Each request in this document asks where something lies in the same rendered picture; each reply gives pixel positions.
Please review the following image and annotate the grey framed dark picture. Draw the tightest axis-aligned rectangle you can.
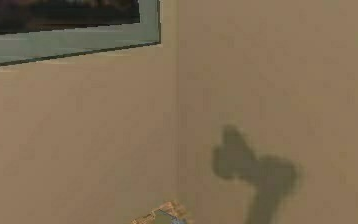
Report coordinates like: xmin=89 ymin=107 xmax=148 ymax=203
xmin=0 ymin=0 xmax=162 ymax=69

